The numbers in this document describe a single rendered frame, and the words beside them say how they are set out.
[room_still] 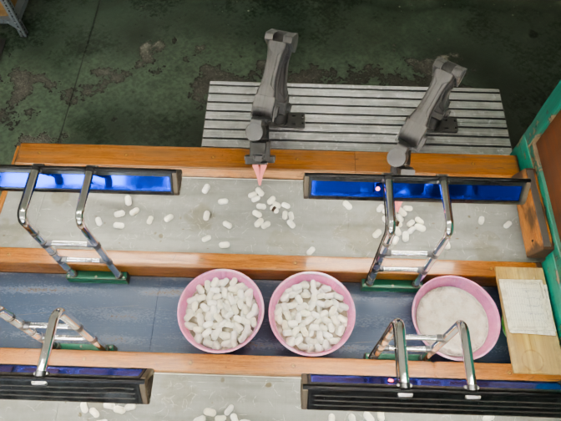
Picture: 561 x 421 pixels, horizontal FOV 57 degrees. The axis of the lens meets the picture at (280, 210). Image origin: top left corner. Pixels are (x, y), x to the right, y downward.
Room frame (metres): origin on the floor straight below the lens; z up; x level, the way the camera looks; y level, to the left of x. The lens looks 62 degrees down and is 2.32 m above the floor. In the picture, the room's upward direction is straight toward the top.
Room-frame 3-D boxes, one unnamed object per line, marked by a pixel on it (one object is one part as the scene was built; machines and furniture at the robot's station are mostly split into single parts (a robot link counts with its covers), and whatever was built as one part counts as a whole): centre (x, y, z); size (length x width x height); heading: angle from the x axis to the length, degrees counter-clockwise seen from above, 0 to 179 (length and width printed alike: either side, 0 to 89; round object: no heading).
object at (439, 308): (0.47, -0.54, 0.71); 0.22 x 0.22 x 0.06
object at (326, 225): (0.83, 0.06, 0.73); 1.81 x 0.30 x 0.02; 88
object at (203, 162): (1.04, 0.05, 0.67); 1.81 x 0.12 x 0.19; 88
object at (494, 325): (0.47, -0.54, 0.72); 0.27 x 0.27 x 0.10
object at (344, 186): (0.76, -0.38, 1.08); 0.62 x 0.08 x 0.07; 88
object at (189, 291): (0.50, 0.18, 0.72); 0.27 x 0.27 x 0.10
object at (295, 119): (1.30, 0.00, 0.71); 0.20 x 0.07 x 0.08; 88
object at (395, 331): (0.28, -0.35, 0.90); 0.20 x 0.19 x 0.45; 88
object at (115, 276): (0.71, 0.60, 0.90); 0.20 x 0.19 x 0.45; 88
